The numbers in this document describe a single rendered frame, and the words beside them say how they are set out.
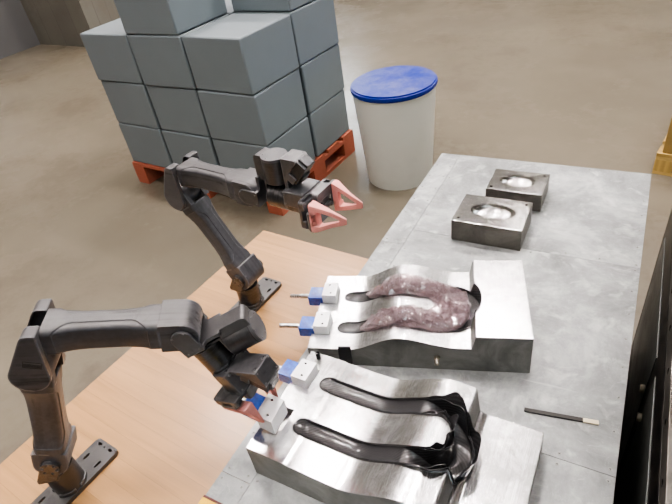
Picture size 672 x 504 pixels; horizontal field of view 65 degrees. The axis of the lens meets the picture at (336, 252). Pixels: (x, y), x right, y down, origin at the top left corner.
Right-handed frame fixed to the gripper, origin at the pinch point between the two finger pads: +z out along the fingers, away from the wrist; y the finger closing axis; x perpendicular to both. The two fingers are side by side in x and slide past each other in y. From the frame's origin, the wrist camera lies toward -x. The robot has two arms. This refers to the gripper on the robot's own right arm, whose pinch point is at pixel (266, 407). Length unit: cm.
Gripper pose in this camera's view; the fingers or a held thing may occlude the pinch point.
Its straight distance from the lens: 106.0
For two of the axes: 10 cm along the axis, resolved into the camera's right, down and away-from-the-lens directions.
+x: -7.5, 0.9, 6.5
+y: 4.3, -6.8, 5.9
